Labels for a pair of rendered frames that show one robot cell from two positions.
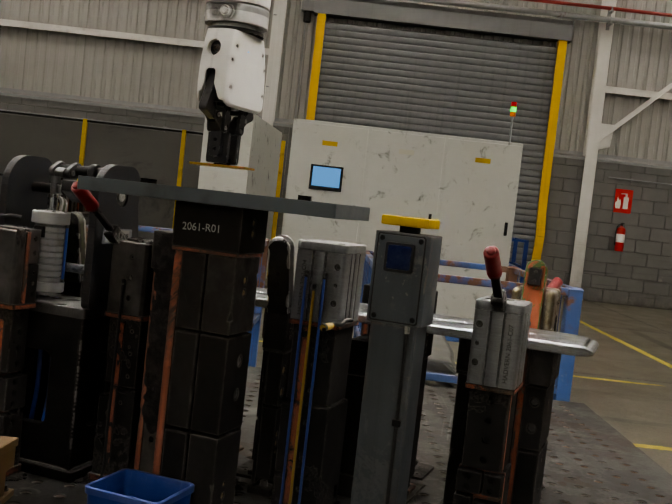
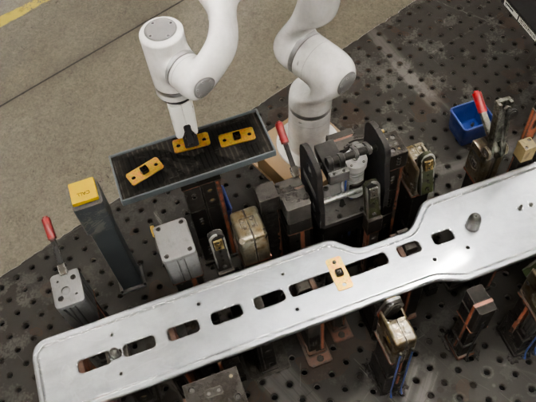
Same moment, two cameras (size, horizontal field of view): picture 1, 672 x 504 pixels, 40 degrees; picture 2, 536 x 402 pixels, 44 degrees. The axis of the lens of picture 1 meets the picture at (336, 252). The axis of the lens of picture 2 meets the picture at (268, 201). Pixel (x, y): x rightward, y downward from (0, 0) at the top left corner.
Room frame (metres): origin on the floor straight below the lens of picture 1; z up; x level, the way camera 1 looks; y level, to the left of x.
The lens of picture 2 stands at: (2.10, -0.22, 2.38)
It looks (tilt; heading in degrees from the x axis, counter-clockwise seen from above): 57 degrees down; 147
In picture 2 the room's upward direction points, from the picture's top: 7 degrees counter-clockwise
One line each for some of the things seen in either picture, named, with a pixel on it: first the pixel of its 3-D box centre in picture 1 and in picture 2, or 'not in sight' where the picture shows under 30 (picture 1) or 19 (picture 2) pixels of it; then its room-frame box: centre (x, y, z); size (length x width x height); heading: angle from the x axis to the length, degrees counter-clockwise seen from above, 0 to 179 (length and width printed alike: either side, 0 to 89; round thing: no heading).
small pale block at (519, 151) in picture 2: not in sight; (510, 185); (1.68, 0.82, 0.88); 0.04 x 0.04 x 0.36; 70
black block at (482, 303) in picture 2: not in sight; (470, 324); (1.87, 0.46, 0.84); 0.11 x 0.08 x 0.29; 160
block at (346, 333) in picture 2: not in sight; (335, 296); (1.60, 0.27, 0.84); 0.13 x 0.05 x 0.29; 160
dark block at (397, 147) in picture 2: not in sight; (385, 191); (1.49, 0.55, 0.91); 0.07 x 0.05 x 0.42; 160
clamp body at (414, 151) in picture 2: not in sight; (411, 195); (1.53, 0.60, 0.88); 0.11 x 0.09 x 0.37; 160
